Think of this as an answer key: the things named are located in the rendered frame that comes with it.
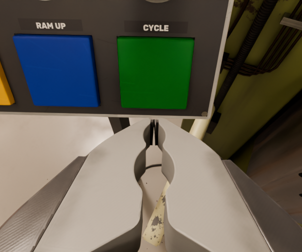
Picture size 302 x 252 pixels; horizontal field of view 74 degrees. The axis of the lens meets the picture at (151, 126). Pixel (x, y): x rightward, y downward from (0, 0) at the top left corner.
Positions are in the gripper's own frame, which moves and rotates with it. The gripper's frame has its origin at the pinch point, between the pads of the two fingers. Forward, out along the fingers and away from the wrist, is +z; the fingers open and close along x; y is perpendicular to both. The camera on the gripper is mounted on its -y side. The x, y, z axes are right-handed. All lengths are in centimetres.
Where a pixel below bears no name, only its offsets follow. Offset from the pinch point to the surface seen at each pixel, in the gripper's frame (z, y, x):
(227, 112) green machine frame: 50, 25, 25
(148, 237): 15.6, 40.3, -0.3
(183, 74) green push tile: 10.3, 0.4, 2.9
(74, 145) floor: 89, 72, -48
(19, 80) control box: 11.0, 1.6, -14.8
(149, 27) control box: 11.0, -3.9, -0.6
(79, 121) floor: 104, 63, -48
